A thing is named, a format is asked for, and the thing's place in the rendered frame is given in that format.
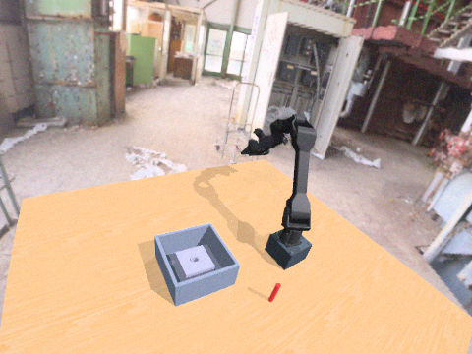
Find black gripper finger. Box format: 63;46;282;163
241;142;255;154
248;150;265;156

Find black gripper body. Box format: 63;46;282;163
249;136;275;155

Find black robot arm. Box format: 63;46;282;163
269;114;317;247

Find red peg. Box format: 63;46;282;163
268;283;281;302

